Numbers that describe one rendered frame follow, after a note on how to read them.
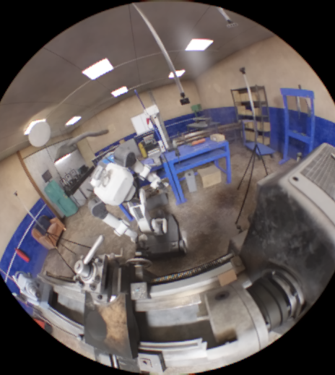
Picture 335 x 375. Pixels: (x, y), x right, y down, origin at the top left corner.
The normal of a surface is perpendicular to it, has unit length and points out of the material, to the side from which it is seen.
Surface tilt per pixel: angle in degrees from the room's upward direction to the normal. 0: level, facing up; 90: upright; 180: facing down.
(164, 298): 0
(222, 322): 22
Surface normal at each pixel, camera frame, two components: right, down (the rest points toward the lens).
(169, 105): 0.16, 0.51
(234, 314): -0.36, -0.92
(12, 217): 0.93, -0.36
